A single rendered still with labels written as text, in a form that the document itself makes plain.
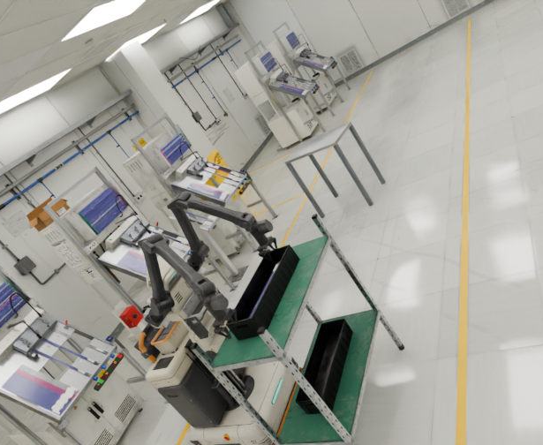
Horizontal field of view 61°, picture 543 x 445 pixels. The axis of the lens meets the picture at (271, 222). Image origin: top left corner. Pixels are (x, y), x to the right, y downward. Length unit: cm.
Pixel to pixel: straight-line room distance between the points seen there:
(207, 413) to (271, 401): 40
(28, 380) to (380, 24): 947
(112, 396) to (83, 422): 32
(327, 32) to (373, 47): 110
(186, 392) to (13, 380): 152
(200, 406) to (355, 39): 940
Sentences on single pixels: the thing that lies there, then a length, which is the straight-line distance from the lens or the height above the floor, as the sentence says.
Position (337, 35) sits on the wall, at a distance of 1133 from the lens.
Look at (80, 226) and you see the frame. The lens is 482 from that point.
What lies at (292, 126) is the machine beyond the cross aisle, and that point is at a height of 36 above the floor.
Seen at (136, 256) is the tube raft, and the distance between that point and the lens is 480.
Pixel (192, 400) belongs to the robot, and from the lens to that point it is 307.
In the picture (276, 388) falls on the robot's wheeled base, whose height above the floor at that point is 26.
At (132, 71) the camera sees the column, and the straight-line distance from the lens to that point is 777.
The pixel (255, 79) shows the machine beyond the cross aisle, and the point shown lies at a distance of 870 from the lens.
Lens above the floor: 207
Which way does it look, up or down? 19 degrees down
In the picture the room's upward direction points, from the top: 35 degrees counter-clockwise
